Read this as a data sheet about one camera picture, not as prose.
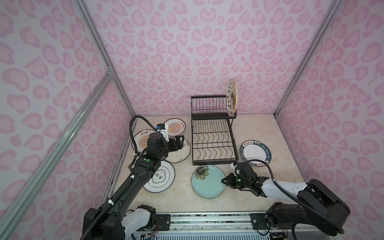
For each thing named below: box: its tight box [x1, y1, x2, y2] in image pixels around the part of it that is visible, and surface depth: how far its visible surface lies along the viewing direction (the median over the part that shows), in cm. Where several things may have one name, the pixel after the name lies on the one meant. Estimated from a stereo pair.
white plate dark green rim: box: [240, 140, 272, 167], surface depth 101 cm
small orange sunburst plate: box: [163, 118, 186, 136], surface depth 116 cm
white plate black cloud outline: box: [143, 161, 176, 194], surface depth 88 cm
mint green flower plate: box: [191, 165, 226, 199], surface depth 88 cm
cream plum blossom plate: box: [163, 138, 191, 163], surface depth 97 cm
